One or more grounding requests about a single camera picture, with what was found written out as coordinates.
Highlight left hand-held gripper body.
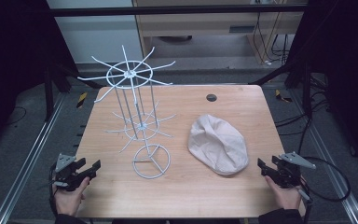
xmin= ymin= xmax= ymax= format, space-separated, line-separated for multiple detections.
xmin=52 ymin=152 xmax=89 ymax=192

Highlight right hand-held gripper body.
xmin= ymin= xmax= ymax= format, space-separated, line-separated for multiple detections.
xmin=269 ymin=150 xmax=318 ymax=189

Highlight beige cap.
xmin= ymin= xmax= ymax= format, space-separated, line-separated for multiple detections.
xmin=187 ymin=113 xmax=250 ymax=177

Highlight white wire rack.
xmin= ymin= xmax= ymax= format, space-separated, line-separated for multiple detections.
xmin=76 ymin=44 xmax=177 ymax=180

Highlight person's right hand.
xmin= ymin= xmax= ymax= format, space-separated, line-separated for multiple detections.
xmin=263 ymin=175 xmax=303 ymax=211

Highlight person's left hand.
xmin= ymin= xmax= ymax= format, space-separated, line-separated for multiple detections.
xmin=51 ymin=175 xmax=91 ymax=217

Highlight yellow black tape strip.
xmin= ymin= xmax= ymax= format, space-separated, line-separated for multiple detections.
xmin=274 ymin=89 xmax=293 ymax=104
xmin=76 ymin=91 xmax=89 ymax=109

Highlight black metal stand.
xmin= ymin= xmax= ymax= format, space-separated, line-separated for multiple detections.
xmin=43 ymin=64 xmax=56 ymax=123
xmin=302 ymin=62 xmax=313 ymax=119

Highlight black curtain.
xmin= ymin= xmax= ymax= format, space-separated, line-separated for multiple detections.
xmin=283 ymin=0 xmax=358 ymax=174
xmin=0 ymin=0 xmax=79 ymax=153

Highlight white cabinet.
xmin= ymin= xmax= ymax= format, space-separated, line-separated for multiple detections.
xmin=46 ymin=0 xmax=145 ymax=65

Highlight light wooden desk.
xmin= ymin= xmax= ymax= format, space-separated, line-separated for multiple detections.
xmin=131 ymin=0 xmax=310 ymax=65

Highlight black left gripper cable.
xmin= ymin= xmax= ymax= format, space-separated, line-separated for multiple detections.
xmin=48 ymin=162 xmax=60 ymax=217

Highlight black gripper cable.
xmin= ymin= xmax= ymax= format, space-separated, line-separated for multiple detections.
xmin=297 ymin=156 xmax=351 ymax=224
xmin=48 ymin=162 xmax=60 ymax=217

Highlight aluminium floor rail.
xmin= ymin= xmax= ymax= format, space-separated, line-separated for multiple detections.
xmin=0 ymin=92 xmax=67 ymax=224
xmin=288 ymin=88 xmax=358 ymax=224

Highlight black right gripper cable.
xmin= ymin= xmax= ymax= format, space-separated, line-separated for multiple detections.
xmin=297 ymin=156 xmax=351 ymax=224

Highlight black floor cables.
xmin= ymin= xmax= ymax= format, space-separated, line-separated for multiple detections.
xmin=274 ymin=74 xmax=334 ymax=157

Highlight black cables under desk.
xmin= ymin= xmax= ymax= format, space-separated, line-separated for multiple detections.
xmin=252 ymin=12 xmax=291 ymax=66

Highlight black horizontal frame bar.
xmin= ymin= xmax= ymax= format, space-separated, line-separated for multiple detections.
xmin=48 ymin=4 xmax=308 ymax=18

